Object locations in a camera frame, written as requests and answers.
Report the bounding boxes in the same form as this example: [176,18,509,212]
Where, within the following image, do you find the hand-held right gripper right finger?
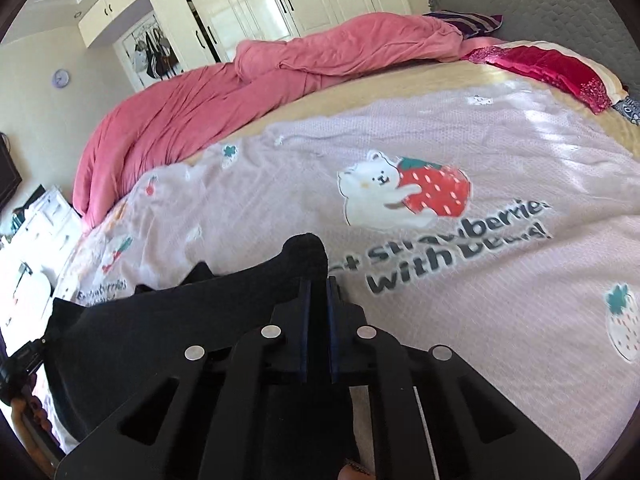
[326,277,582,480]

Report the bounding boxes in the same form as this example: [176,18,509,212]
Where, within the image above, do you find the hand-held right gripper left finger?
[54,279,312,480]

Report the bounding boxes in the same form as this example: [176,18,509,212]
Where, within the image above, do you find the black t-shirt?
[42,232,373,480]

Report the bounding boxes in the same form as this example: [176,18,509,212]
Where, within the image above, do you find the person's left hand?
[10,392,53,436]

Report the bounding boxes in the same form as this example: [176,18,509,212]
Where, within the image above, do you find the white dresser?
[0,185,84,332]

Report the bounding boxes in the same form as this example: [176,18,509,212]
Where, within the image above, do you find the printed blanket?
[50,77,640,480]

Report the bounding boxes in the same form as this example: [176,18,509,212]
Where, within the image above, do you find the black television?
[0,132,24,212]

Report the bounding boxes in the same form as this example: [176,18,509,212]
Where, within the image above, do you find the pink duvet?
[72,11,466,233]

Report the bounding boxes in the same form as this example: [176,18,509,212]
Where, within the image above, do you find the beige bed sheet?
[180,60,640,171]

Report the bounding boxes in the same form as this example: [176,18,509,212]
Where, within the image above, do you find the hanging bags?
[132,27,180,81]

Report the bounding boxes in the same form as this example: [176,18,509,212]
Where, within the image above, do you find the white wardrobe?
[77,0,414,94]

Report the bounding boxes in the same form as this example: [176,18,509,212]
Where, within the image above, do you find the striped pillow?
[422,10,504,41]

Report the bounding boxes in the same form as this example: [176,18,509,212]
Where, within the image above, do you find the red velvet pillow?
[460,42,629,115]

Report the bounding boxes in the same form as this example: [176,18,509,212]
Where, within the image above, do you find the blue patterned cloth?
[612,95,640,127]

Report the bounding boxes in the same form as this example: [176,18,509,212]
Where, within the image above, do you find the grey quilted headboard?
[422,0,640,97]

